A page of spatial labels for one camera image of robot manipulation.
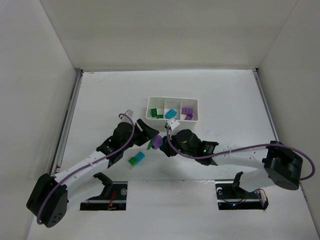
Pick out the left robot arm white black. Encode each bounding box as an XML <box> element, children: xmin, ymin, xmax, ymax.
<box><xmin>26</xmin><ymin>118</ymin><xmax>159</xmax><ymax>228</ymax></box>

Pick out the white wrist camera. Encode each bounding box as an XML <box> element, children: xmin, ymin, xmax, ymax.
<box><xmin>124</xmin><ymin>109</ymin><xmax>133</xmax><ymax>118</ymax></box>
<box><xmin>165</xmin><ymin>118</ymin><xmax>180</xmax><ymax>131</ymax></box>

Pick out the right aluminium rail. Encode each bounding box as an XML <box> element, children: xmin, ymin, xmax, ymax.
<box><xmin>252</xmin><ymin>68</ymin><xmax>279</xmax><ymax>141</ymax></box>

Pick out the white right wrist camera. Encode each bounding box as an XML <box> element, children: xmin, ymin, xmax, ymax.
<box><xmin>165</xmin><ymin>118</ymin><xmax>180</xmax><ymax>131</ymax></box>

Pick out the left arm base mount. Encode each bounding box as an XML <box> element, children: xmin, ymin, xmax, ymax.
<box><xmin>79</xmin><ymin>173</ymin><xmax>128</xmax><ymax>212</ymax></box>

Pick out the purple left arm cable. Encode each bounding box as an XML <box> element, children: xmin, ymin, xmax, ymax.
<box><xmin>36</xmin><ymin>113</ymin><xmax>136</xmax><ymax>224</ymax></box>

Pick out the white three-compartment container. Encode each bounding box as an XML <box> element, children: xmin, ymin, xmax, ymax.
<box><xmin>145</xmin><ymin>96</ymin><xmax>199</xmax><ymax>129</ymax></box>

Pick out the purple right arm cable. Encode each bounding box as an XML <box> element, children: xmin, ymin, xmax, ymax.
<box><xmin>166</xmin><ymin>124</ymin><xmax>316</xmax><ymax>181</ymax></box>

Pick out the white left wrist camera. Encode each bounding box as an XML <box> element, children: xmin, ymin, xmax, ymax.
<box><xmin>124</xmin><ymin>109</ymin><xmax>133</xmax><ymax>118</ymax></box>

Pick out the purple square lego brick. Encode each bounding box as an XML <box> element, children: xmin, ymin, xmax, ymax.
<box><xmin>181</xmin><ymin>107</ymin><xmax>193</xmax><ymax>118</ymax></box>

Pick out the aluminium rail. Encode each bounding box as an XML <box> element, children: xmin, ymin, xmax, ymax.
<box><xmin>252</xmin><ymin>68</ymin><xmax>279</xmax><ymax>141</ymax></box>
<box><xmin>48</xmin><ymin>68</ymin><xmax>84</xmax><ymax>175</ymax></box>

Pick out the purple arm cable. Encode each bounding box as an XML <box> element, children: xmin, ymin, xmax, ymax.
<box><xmin>36</xmin><ymin>113</ymin><xmax>136</xmax><ymax>224</ymax></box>
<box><xmin>166</xmin><ymin>124</ymin><xmax>316</xmax><ymax>181</ymax></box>

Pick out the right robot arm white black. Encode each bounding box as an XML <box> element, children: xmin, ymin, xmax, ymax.
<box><xmin>159</xmin><ymin>129</ymin><xmax>303</xmax><ymax>192</ymax></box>

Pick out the green teal lego stack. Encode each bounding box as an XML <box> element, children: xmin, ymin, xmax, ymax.
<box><xmin>128</xmin><ymin>151</ymin><xmax>145</xmax><ymax>167</ymax></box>

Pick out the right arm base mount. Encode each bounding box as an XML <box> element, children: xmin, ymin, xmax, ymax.
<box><xmin>215</xmin><ymin>172</ymin><xmax>269</xmax><ymax>211</ymax></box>

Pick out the green lego piece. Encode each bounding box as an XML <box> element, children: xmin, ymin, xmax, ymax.
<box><xmin>146</xmin><ymin>139</ymin><xmax>153</xmax><ymax>151</ymax></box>

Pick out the left aluminium rail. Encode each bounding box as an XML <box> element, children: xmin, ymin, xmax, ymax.
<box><xmin>48</xmin><ymin>68</ymin><xmax>84</xmax><ymax>175</ymax></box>

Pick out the teal rounded printed lego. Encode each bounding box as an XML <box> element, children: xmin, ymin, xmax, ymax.
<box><xmin>164</xmin><ymin>108</ymin><xmax>177</xmax><ymax>119</ymax></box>

